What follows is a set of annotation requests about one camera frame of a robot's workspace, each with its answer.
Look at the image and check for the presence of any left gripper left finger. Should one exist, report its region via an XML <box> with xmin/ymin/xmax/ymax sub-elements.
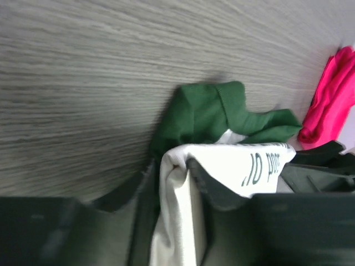
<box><xmin>1</xmin><ymin>161</ymin><xmax>158</xmax><ymax>265</ymax></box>

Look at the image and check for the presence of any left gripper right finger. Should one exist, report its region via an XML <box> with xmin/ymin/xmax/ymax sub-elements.
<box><xmin>187</xmin><ymin>158</ymin><xmax>354</xmax><ymax>265</ymax></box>

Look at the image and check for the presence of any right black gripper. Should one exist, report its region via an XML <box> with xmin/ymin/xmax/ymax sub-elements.
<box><xmin>281</xmin><ymin>141</ymin><xmax>354</xmax><ymax>193</ymax></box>

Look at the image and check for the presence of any magenta t shirt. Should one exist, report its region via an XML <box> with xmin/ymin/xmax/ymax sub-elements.
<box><xmin>298</xmin><ymin>46</ymin><xmax>354</xmax><ymax>150</ymax></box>

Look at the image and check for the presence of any white and green t shirt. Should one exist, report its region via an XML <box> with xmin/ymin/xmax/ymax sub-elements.
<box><xmin>150</xmin><ymin>81</ymin><xmax>301</xmax><ymax>265</ymax></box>

